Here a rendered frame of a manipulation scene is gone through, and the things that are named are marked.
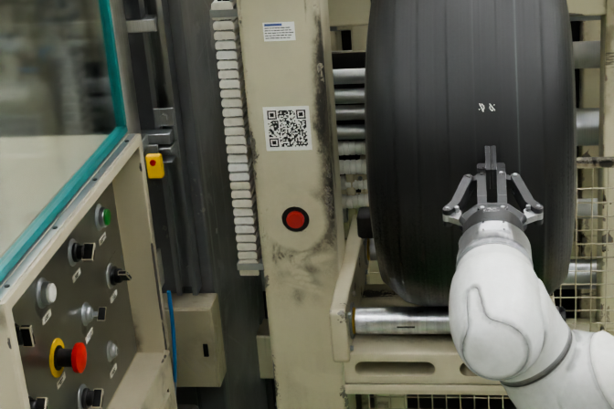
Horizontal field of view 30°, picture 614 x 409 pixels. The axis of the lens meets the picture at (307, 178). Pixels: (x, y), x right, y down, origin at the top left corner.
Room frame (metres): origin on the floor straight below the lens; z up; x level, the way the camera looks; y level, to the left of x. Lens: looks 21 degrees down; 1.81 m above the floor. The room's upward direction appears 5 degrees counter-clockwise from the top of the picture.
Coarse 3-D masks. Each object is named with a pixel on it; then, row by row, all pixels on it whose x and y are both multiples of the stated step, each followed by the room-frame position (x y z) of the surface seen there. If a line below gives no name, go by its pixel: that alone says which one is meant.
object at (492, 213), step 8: (472, 208) 1.34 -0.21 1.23; (488, 208) 1.29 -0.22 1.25; (496, 208) 1.29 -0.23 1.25; (512, 208) 1.33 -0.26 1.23; (464, 216) 1.32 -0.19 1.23; (472, 216) 1.29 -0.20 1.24; (480, 216) 1.28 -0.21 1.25; (488, 216) 1.27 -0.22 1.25; (496, 216) 1.27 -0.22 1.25; (504, 216) 1.27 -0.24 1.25; (512, 216) 1.28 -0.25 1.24; (520, 216) 1.31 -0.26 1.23; (464, 224) 1.30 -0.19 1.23; (472, 224) 1.27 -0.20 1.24; (520, 224) 1.28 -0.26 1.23
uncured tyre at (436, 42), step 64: (384, 0) 1.70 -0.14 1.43; (448, 0) 1.65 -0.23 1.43; (512, 0) 1.63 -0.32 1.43; (384, 64) 1.60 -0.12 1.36; (448, 64) 1.56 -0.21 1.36; (512, 64) 1.55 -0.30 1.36; (384, 128) 1.55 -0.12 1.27; (448, 128) 1.52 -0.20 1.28; (512, 128) 1.50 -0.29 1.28; (576, 128) 1.57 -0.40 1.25; (384, 192) 1.54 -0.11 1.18; (448, 192) 1.50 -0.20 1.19; (576, 192) 1.56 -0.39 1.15; (384, 256) 1.57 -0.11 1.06; (448, 256) 1.52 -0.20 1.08
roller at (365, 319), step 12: (360, 312) 1.67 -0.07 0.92; (372, 312) 1.66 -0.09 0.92; (384, 312) 1.66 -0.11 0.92; (396, 312) 1.66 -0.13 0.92; (408, 312) 1.65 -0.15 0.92; (420, 312) 1.65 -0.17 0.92; (432, 312) 1.65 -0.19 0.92; (444, 312) 1.64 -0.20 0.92; (564, 312) 1.62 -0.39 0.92; (360, 324) 1.65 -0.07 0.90; (372, 324) 1.65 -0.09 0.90; (384, 324) 1.65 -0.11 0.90; (396, 324) 1.65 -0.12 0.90; (408, 324) 1.64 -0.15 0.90; (420, 324) 1.64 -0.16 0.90; (432, 324) 1.64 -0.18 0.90; (444, 324) 1.63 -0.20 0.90
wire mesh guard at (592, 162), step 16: (592, 160) 2.06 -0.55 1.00; (608, 160) 2.06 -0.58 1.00; (352, 176) 2.14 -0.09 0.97; (592, 176) 2.07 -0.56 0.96; (608, 176) 2.06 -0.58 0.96; (352, 192) 2.14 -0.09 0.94; (592, 192) 2.07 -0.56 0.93; (608, 192) 2.06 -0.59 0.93; (352, 208) 2.14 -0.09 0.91; (576, 208) 2.07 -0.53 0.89; (592, 208) 2.07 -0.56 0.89; (608, 208) 2.06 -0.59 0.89; (576, 224) 2.07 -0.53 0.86; (592, 224) 2.07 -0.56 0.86; (608, 224) 2.06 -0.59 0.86; (576, 240) 2.07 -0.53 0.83; (576, 256) 2.07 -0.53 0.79; (368, 272) 2.14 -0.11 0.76; (576, 272) 2.07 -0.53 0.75; (560, 288) 2.08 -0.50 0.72; (576, 288) 2.07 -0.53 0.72; (560, 304) 2.08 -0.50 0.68; (576, 304) 2.07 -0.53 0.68; (576, 320) 2.07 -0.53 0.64; (368, 400) 2.14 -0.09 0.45; (432, 400) 2.12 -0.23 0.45
